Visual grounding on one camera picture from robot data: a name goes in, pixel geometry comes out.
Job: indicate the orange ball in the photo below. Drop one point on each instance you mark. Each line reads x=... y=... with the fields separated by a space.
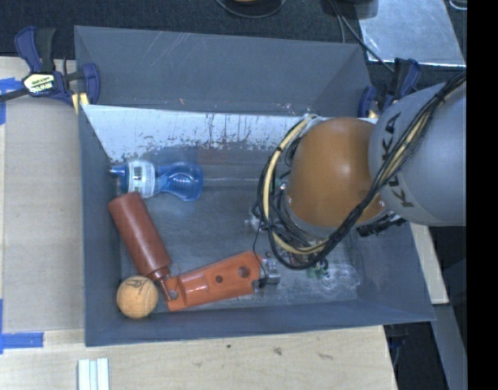
x=137 y=297

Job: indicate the pale wood board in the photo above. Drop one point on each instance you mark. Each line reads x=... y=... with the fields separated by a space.
x=41 y=217

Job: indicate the clear glass object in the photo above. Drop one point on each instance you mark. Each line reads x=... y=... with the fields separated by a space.
x=342 y=280

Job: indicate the black cylinder on white bracket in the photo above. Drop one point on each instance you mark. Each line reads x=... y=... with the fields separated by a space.
x=378 y=226

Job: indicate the blue clear plastic bottle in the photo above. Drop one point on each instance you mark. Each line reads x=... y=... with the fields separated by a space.
x=171 y=181

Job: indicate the red-brown plastic bottle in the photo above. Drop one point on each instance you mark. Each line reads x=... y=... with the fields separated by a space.
x=139 y=230

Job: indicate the grey metal bin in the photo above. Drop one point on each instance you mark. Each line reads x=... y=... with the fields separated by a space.
x=216 y=67

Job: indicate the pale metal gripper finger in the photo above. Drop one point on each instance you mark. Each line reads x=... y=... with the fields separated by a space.
x=272 y=272
x=252 y=224

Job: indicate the orange plastic tool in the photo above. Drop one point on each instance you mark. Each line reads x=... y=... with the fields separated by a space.
x=216 y=282

